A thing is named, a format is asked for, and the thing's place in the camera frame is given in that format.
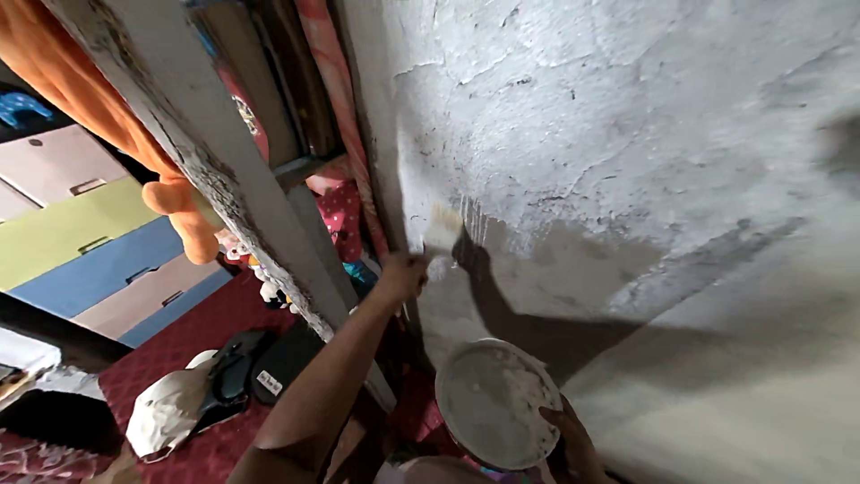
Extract person's left hand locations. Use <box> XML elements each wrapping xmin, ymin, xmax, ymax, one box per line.
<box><xmin>378</xmin><ymin>251</ymin><xmax>429</xmax><ymax>315</ymax></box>

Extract orange plush toy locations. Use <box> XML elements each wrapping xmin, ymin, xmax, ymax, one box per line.
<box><xmin>141</xmin><ymin>176</ymin><xmax>220</xmax><ymax>266</ymax></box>

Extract person's right hand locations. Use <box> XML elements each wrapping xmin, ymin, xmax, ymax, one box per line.
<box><xmin>539</xmin><ymin>393</ymin><xmax>607</xmax><ymax>484</ymax></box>

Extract multicoloured drawer cabinet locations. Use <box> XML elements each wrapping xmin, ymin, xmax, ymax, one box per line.
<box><xmin>0</xmin><ymin>124</ymin><xmax>234</xmax><ymax>349</ymax></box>

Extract floral patterned cloth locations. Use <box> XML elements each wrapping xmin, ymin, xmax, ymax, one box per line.
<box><xmin>0</xmin><ymin>429</ymin><xmax>120</xmax><ymax>484</ymax></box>

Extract black case with white label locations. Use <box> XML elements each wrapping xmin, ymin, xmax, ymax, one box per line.
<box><xmin>251</xmin><ymin>323</ymin><xmax>326</xmax><ymax>406</ymax></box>

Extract white cap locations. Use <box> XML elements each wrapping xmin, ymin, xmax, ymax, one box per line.
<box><xmin>125</xmin><ymin>350</ymin><xmax>220</xmax><ymax>465</ymax></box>

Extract white paint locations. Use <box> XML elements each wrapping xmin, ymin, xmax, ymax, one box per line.
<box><xmin>440</xmin><ymin>343</ymin><xmax>560</xmax><ymax>467</ymax></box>

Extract person's left forearm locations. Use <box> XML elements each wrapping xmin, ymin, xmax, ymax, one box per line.
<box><xmin>227</xmin><ymin>289</ymin><xmax>404</xmax><ymax>484</ymax></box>

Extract pink patterned curtain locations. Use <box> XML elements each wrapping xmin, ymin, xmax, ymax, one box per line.
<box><xmin>294</xmin><ymin>0</ymin><xmax>391</xmax><ymax>262</ymax></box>

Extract dark red bedspread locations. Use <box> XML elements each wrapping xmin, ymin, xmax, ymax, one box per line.
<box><xmin>98</xmin><ymin>268</ymin><xmax>323</xmax><ymax>484</ymax></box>

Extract red polka dot cloth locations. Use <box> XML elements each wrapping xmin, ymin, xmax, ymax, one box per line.
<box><xmin>307</xmin><ymin>176</ymin><xmax>364</xmax><ymax>264</ymax></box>

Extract small colourful plush toys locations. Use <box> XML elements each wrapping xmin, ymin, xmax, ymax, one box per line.
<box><xmin>215</xmin><ymin>227</ymin><xmax>301</xmax><ymax>315</ymax></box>

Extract round paint bucket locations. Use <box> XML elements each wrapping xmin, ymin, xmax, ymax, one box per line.
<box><xmin>434</xmin><ymin>337</ymin><xmax>564</xmax><ymax>471</ymax></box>

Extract teal cloth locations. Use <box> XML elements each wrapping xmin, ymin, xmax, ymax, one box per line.
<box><xmin>343</xmin><ymin>258</ymin><xmax>380</xmax><ymax>290</ymax></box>

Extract paint brush with pale bristles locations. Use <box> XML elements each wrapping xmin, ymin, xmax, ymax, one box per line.
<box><xmin>423</xmin><ymin>203</ymin><xmax>465</xmax><ymax>256</ymax></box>

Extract blue spotted toy animal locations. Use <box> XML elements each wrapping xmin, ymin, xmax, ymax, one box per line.
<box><xmin>0</xmin><ymin>92</ymin><xmax>55</xmax><ymax>130</ymax></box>

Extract grey wooden crossbar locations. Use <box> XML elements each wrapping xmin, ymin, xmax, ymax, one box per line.
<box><xmin>273</xmin><ymin>153</ymin><xmax>350</xmax><ymax>193</ymax></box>

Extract orange curtain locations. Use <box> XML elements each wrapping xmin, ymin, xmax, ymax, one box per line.
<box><xmin>0</xmin><ymin>0</ymin><xmax>186</xmax><ymax>184</ymax></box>

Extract black bag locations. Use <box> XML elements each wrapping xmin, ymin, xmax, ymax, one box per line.
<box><xmin>191</xmin><ymin>328</ymin><xmax>278</xmax><ymax>435</ymax></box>

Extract person's body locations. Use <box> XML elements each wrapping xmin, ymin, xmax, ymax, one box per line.
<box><xmin>373</xmin><ymin>456</ymin><xmax>557</xmax><ymax>484</ymax></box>

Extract weathered grey wooden post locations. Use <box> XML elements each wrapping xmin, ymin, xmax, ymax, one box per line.
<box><xmin>42</xmin><ymin>0</ymin><xmax>399</xmax><ymax>414</ymax></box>

